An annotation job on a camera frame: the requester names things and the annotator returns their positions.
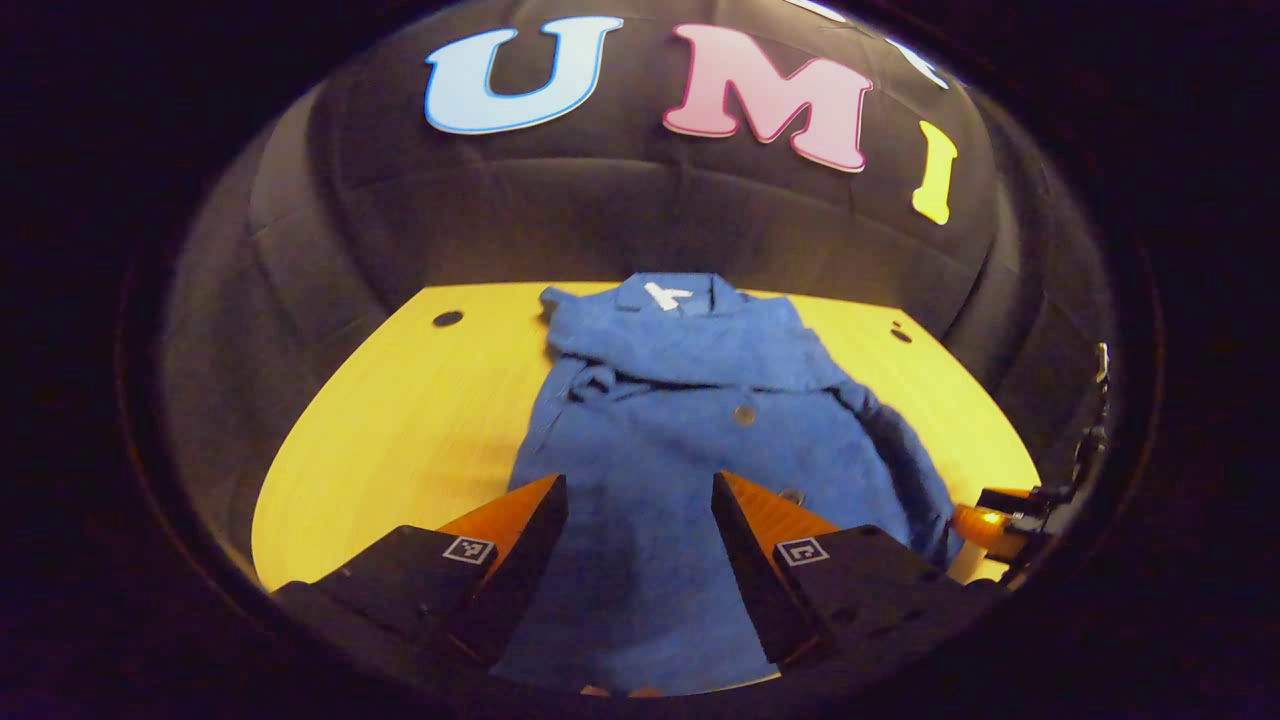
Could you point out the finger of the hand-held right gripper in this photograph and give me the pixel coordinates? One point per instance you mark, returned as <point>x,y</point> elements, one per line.
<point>1010,497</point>
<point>975,525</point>

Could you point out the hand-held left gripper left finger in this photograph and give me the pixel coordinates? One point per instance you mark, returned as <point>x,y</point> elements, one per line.
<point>520,570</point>

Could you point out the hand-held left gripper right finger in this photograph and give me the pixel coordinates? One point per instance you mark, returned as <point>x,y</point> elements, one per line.
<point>755,570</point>

